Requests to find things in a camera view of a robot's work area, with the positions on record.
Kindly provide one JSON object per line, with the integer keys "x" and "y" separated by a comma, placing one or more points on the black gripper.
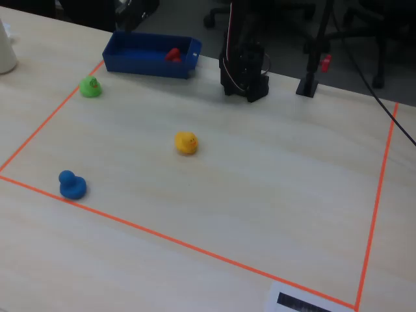
{"x": 127, "y": 17}

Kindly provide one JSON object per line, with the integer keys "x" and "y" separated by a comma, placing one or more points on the red rubber duck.
{"x": 173, "y": 55}

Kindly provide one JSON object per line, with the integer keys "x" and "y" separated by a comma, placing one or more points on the blue plastic box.
{"x": 143, "y": 53}

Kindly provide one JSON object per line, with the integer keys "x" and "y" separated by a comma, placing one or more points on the green rubber duck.
{"x": 90, "y": 87}

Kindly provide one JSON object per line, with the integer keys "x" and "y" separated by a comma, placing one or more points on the yellow rubber duck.
{"x": 186, "y": 142}

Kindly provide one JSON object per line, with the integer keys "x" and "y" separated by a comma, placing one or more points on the blue rubber duck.
{"x": 72, "y": 186}

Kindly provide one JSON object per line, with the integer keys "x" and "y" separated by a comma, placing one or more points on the white container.
{"x": 5, "y": 48}

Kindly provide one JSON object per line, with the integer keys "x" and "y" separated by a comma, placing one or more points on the orange tape strip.
{"x": 378, "y": 201}
{"x": 182, "y": 243}
{"x": 48, "y": 118}

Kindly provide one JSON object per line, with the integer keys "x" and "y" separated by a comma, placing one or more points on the black office chair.
{"x": 373, "y": 29}

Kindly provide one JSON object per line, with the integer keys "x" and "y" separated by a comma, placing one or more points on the white paper sheet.
{"x": 292, "y": 300}

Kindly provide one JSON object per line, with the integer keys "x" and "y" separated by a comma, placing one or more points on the black camera stand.
{"x": 313, "y": 65}

